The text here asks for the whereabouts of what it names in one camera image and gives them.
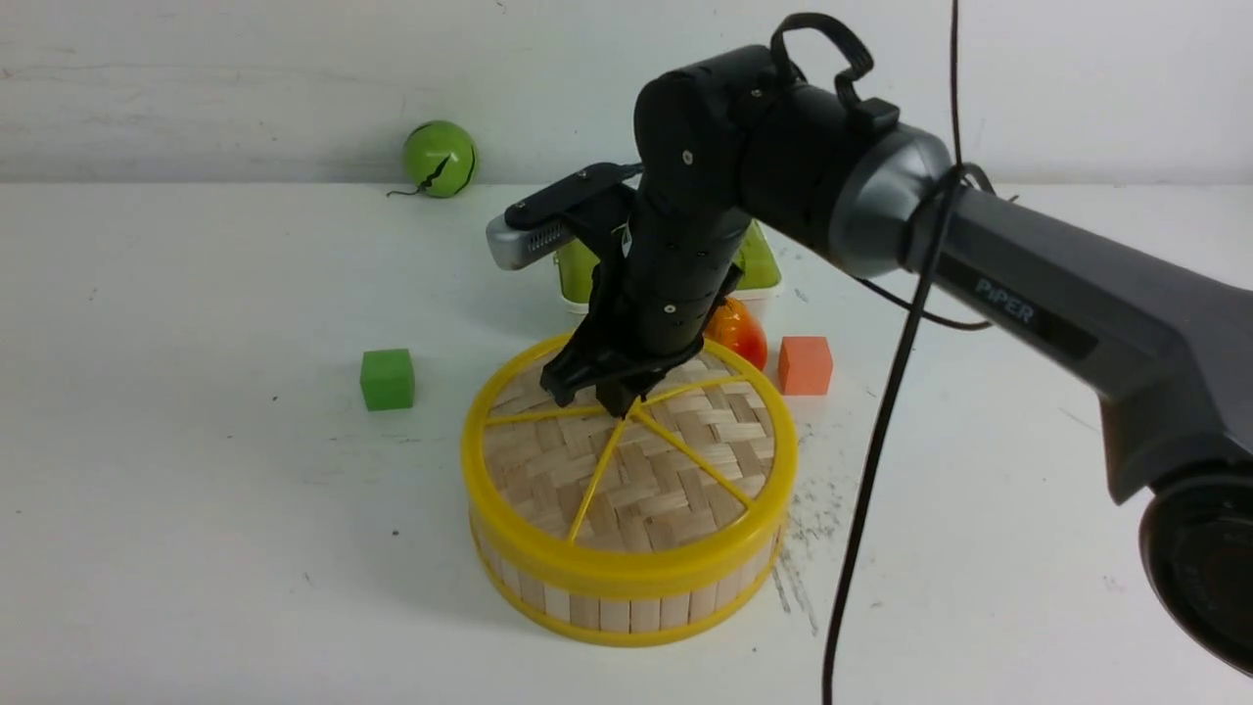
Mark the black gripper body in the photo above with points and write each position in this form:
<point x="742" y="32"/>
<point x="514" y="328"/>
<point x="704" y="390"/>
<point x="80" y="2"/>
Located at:
<point x="653" y="297"/>

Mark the green toy watermelon ball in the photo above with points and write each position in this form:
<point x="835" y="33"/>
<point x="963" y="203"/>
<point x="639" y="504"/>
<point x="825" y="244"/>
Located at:
<point x="440" y="158"/>

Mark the yellow bamboo steamer basket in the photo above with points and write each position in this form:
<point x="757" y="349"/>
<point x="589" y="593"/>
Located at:
<point x="626" y="612"/>

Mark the green lidded storage box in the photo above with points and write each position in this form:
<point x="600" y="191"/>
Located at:
<point x="759" y="286"/>

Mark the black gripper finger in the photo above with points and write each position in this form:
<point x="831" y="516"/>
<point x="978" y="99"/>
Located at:
<point x="617" y="396"/>

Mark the orange red toy pear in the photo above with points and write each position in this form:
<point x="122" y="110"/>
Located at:
<point x="733" y="326"/>

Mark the orange foam cube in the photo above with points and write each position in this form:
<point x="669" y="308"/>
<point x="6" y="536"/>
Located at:
<point x="805" y="366"/>

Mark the green foam cube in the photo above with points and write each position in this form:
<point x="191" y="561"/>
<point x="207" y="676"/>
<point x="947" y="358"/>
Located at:
<point x="387" y="379"/>

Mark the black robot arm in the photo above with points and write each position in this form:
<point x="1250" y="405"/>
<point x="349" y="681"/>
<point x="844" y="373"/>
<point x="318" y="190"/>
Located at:
<point x="778" y="133"/>

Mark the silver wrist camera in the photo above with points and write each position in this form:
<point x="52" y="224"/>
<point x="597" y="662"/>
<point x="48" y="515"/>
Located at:
<point x="587" y="206"/>

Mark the yellow woven steamer lid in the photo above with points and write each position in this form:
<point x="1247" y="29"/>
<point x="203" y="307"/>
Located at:
<point x="688" y="491"/>

